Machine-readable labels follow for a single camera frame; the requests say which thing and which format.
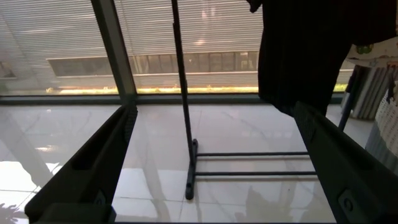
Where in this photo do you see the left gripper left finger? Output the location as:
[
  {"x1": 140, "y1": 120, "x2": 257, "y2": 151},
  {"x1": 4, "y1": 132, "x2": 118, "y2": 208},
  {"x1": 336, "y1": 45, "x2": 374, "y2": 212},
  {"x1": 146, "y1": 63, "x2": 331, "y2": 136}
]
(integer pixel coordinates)
[{"x1": 24, "y1": 103, "x2": 139, "y2": 223}]

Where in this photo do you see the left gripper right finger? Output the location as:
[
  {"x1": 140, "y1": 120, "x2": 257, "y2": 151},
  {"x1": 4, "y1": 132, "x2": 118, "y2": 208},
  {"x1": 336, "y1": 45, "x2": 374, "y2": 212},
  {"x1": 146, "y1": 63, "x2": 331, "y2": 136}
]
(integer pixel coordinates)
[{"x1": 293, "y1": 101, "x2": 398, "y2": 223}]

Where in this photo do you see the cream printed garment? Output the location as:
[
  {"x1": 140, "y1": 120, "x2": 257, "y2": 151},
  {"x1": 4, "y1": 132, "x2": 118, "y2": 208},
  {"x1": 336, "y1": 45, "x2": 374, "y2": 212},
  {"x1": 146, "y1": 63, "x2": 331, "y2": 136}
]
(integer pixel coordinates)
[{"x1": 345, "y1": 37, "x2": 398, "y2": 68}]

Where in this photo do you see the black garment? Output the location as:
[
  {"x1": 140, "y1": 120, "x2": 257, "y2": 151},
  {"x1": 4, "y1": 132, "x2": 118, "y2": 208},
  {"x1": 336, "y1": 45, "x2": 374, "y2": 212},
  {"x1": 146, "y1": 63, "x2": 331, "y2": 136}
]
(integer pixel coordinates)
[{"x1": 246, "y1": 0, "x2": 398, "y2": 118}]

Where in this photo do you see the white laundry basket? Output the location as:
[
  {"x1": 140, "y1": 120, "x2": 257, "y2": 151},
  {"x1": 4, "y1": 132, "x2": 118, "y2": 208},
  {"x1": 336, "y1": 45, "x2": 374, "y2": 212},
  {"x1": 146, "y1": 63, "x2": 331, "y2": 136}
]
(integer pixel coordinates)
[{"x1": 365, "y1": 90, "x2": 398, "y2": 175}]

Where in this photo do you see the black clothes rack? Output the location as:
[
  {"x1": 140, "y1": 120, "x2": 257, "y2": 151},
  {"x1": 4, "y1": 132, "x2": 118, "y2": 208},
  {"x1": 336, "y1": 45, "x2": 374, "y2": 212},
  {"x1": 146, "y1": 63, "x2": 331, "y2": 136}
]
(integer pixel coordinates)
[{"x1": 170, "y1": 0, "x2": 357, "y2": 200}]

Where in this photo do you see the beige curtain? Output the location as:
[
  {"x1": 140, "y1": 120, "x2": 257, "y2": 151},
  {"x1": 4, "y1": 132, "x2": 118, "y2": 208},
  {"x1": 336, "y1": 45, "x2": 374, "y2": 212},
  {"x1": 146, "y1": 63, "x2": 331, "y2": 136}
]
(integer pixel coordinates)
[{"x1": 340, "y1": 65, "x2": 394, "y2": 121}]

